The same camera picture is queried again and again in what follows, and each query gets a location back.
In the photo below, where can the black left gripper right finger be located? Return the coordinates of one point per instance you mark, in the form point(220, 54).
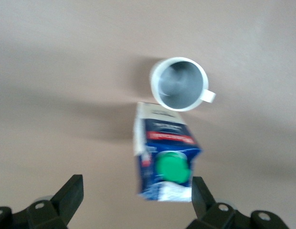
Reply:
point(210, 214)

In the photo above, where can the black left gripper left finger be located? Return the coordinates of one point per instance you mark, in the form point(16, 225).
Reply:
point(55, 214)

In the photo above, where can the blue milk carton green cap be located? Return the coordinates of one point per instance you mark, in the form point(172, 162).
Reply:
point(169, 143)

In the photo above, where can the grey mug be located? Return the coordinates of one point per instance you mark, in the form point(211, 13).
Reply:
point(179, 83)

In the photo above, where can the brown table cover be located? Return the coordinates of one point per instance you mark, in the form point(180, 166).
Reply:
point(55, 71)

